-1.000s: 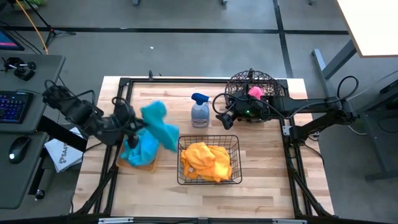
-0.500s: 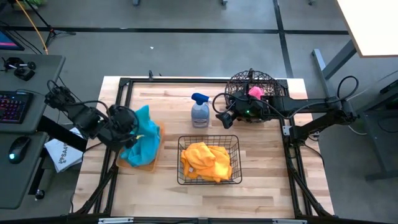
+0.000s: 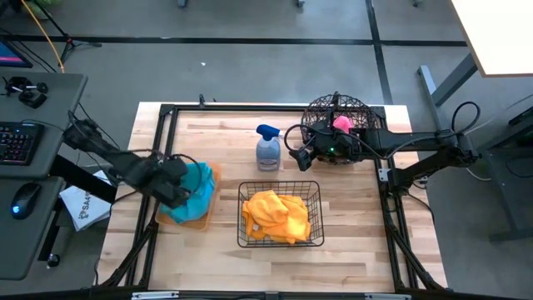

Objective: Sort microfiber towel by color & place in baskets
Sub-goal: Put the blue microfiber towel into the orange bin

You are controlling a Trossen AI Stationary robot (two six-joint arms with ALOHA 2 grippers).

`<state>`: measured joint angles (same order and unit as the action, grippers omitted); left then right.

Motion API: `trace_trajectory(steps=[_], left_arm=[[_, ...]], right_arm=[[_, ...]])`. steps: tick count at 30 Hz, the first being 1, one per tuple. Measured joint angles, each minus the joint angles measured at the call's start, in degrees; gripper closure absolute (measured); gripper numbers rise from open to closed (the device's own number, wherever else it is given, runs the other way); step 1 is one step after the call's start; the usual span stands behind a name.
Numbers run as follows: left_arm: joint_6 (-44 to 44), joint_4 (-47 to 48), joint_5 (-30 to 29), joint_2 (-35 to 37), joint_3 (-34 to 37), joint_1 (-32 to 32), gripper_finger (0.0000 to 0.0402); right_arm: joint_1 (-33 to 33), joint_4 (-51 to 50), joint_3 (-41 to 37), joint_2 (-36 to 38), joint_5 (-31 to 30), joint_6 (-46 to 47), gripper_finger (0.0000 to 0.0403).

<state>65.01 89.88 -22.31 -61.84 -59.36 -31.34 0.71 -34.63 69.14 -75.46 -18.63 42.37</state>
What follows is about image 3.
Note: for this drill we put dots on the teal microfiber towel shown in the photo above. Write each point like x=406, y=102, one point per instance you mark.
x=200, y=196

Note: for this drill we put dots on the computer monitor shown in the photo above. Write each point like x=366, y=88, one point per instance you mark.
x=10, y=54

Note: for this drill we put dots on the black computer mouse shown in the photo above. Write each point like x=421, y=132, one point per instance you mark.
x=25, y=200

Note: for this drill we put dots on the spray bottle with blue cap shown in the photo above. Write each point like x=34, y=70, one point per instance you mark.
x=268, y=152

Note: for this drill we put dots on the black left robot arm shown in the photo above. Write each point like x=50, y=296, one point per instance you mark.
x=121, y=164

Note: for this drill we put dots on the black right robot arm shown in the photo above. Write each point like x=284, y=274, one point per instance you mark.
x=408, y=139

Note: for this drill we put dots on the backlit black keyboard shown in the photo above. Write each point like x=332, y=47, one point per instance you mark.
x=18, y=143

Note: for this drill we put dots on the white printed bag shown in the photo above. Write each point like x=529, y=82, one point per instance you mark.
x=87, y=204

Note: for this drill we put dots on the white table top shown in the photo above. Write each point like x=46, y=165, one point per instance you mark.
x=495, y=37

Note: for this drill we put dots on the black tripod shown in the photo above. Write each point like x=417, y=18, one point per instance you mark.
x=68, y=41

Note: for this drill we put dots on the black aluminium table frame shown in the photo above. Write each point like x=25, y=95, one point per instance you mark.
x=166, y=133

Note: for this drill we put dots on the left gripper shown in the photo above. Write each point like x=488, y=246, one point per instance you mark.
x=170, y=183

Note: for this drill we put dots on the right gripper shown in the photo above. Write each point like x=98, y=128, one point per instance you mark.
x=337, y=146

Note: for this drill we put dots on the pink microfiber towel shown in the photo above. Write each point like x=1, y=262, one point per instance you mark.
x=343, y=124

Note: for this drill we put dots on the orange microfiber towel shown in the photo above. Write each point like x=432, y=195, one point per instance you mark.
x=295, y=225
x=264, y=210

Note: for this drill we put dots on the grey computer desk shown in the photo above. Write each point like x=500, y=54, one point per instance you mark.
x=54, y=104

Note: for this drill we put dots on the black clamp mount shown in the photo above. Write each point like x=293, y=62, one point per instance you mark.
x=29, y=96

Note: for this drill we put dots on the grey table leg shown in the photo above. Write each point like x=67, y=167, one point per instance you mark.
x=451, y=81

